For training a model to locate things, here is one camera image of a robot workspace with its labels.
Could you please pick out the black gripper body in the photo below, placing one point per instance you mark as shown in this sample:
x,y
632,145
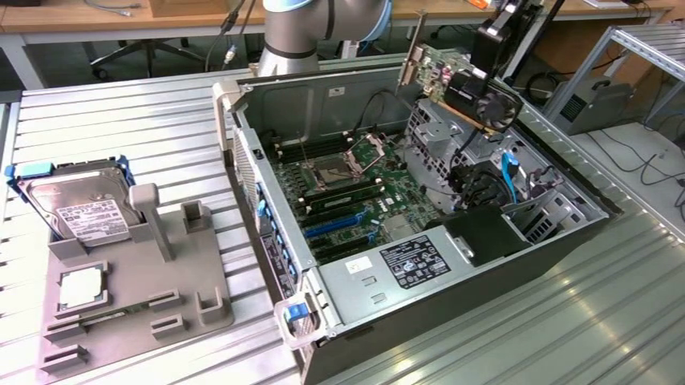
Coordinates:
x,y
489,52

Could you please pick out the graphics card with black fan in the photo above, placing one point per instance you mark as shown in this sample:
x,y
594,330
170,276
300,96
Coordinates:
x,y
497,108

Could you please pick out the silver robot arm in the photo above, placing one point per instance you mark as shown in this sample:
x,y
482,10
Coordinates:
x,y
291,40

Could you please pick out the black office chair base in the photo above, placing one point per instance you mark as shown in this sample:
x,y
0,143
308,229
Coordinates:
x,y
150,52
443,31

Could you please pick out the wooden desk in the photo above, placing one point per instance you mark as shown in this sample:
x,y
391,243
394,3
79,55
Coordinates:
x,y
107,20
449,14

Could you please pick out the silver drive cage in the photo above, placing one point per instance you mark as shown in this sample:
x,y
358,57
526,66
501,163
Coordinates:
x,y
433,136

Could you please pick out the grey equipment box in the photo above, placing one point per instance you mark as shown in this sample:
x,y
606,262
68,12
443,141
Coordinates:
x,y
600,112

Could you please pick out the metal socket cover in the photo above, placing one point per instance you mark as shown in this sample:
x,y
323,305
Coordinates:
x,y
366,154

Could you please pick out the green motherboard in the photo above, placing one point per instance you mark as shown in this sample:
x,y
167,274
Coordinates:
x,y
395,188

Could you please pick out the black RAM slot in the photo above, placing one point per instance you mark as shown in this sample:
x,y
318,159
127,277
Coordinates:
x,y
315,154
342,197
342,189
314,145
312,141
342,193
314,149

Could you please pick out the thin metal locking lever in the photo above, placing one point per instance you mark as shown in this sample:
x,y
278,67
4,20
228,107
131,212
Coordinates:
x,y
304,150

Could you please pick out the CPU socket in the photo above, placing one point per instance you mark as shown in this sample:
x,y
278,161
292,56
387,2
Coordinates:
x,y
331,174

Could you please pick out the metal disk bay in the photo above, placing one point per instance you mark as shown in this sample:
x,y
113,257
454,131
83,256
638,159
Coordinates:
x,y
546,220

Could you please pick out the green RAM stick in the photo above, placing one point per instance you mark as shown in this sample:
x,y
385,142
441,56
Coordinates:
x,y
344,201

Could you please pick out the silver chipset heat sink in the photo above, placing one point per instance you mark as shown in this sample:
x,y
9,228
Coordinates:
x,y
401,228

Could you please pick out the long black expansion slot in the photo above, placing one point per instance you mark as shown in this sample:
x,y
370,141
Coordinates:
x,y
342,242
336,213
347,252

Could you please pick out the blue expansion slot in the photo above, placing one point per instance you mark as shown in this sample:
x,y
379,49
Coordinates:
x,y
331,225

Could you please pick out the cardboard box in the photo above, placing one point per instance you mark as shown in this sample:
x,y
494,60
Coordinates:
x,y
187,7

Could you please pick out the grey power supply unit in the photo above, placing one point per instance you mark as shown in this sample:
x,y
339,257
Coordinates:
x,y
406,280

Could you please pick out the open grey PC case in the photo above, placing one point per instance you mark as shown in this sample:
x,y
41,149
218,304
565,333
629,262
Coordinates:
x,y
481,297

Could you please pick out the blue case latch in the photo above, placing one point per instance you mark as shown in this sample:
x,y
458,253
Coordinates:
x,y
296,313

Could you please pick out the silver hard disk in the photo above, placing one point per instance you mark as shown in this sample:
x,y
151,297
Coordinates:
x,y
80,212

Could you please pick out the grey parts rack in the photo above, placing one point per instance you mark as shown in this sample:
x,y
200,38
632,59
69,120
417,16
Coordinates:
x,y
133,280

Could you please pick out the blue disk caddy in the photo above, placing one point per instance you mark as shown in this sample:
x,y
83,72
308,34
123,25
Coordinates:
x,y
33,170

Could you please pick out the silver CPU chip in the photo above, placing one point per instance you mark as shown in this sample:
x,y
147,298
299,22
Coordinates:
x,y
80,286

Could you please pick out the aluminium frame cart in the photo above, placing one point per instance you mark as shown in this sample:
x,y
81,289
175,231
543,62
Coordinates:
x,y
650,40

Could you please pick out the black intrusion switch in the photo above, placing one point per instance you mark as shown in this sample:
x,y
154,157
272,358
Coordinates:
x,y
258,153

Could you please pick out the blue bracket clip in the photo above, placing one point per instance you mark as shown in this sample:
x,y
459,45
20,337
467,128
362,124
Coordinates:
x,y
260,209
272,228
279,241
292,272
286,255

